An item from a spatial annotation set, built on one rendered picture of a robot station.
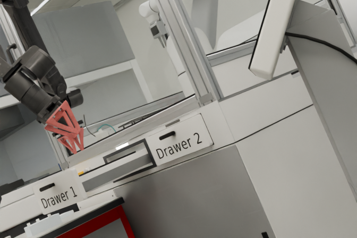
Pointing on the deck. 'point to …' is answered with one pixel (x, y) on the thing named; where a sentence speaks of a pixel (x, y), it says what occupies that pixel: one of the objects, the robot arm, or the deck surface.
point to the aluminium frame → (200, 88)
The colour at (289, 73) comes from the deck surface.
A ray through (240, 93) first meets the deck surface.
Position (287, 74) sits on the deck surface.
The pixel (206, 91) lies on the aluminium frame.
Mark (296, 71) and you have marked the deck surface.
